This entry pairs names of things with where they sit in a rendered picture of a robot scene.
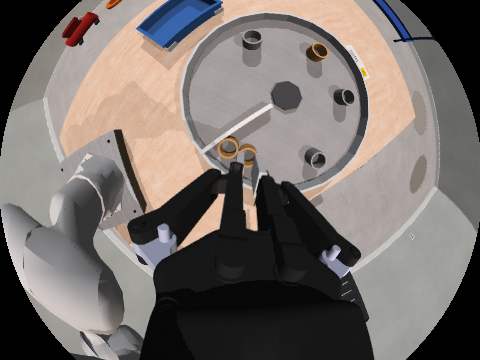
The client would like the grey round turning table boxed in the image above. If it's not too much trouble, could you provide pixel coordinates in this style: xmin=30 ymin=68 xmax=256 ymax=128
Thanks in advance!
xmin=179 ymin=11 xmax=370 ymax=193

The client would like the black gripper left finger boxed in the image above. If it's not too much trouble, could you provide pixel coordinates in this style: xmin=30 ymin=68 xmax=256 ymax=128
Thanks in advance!
xmin=127 ymin=151 xmax=249 ymax=279

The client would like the bronze bushing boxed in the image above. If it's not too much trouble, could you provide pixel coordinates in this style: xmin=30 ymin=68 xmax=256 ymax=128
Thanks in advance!
xmin=218 ymin=136 xmax=239 ymax=159
xmin=306 ymin=43 xmax=329 ymax=62
xmin=239 ymin=144 xmax=258 ymax=167

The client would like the blue plastic crate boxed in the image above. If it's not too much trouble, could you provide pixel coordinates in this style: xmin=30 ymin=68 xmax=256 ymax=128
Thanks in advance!
xmin=136 ymin=0 xmax=224 ymax=52

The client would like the grey metal bushing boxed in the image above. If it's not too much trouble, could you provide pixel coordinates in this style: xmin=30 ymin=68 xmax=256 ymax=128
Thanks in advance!
xmin=333 ymin=89 xmax=356 ymax=106
xmin=305 ymin=148 xmax=327 ymax=170
xmin=242 ymin=29 xmax=263 ymax=50

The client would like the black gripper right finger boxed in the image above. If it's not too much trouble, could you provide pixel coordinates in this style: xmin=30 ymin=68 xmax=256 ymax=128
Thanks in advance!
xmin=251 ymin=154 xmax=361 ymax=282

